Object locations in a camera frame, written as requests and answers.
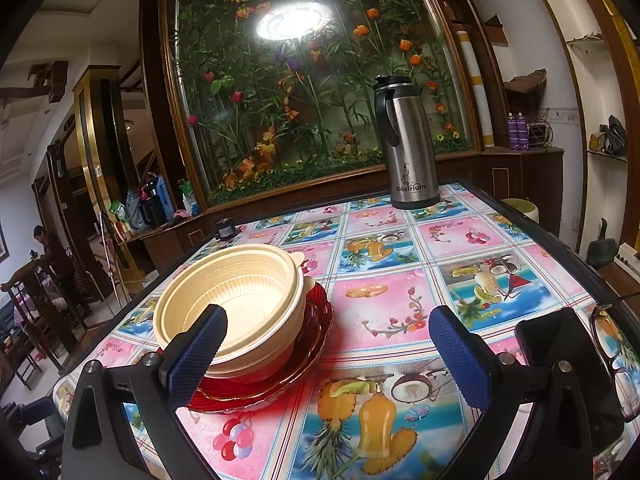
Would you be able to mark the fruit print tablecloth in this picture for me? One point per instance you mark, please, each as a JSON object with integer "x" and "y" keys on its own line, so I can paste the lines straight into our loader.
{"x": 390, "y": 260}

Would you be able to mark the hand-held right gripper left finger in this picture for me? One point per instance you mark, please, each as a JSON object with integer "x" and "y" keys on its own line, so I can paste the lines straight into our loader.
{"x": 195, "y": 355}

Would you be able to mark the black eyeglasses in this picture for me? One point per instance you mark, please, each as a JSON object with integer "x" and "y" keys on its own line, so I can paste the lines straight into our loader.
{"x": 620, "y": 367}

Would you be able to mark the rolled white paper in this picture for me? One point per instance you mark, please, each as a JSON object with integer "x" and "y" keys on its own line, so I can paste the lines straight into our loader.
{"x": 477, "y": 90}

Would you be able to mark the wooden counter cabinet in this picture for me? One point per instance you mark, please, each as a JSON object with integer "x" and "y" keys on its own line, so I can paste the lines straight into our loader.
{"x": 170, "y": 245}

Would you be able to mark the green capped bottle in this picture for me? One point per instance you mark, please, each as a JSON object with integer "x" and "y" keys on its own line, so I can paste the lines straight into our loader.
{"x": 189, "y": 200}

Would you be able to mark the wooden chair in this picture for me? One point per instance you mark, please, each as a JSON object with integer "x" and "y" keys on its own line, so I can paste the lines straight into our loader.
{"x": 35, "y": 300}

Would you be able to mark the black thermos jug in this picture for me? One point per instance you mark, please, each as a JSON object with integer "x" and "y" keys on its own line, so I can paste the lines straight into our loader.
{"x": 154, "y": 210}

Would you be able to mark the dark dustpan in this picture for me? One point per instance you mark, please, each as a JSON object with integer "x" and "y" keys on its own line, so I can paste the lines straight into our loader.
{"x": 600, "y": 250}

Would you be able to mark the pink cloth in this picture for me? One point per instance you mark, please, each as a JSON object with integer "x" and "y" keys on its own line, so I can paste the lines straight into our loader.
{"x": 180, "y": 215}

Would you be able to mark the purple bottle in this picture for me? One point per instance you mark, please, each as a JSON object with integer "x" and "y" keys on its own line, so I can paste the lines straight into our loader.
{"x": 523, "y": 132}
{"x": 511, "y": 132}

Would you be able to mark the glass flower display cabinet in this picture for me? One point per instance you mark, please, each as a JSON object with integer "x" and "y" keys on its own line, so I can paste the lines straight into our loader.
{"x": 325, "y": 110}

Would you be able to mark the blue thermos flask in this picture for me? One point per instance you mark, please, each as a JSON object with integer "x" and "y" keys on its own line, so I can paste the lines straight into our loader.
{"x": 164, "y": 195}

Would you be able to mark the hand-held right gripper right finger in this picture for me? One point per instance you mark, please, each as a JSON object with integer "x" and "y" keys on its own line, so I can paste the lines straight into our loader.
{"x": 465, "y": 360}

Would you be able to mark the cream plastic bowl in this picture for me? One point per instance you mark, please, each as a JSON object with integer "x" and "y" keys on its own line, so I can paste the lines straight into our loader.
{"x": 270, "y": 355}
{"x": 240, "y": 280}

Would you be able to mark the stainless steel thermos jug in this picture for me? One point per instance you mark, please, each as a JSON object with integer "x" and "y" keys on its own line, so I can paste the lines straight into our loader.
{"x": 407, "y": 160}

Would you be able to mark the green packet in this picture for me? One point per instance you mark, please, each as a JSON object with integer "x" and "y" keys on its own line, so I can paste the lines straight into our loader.
{"x": 116, "y": 210}

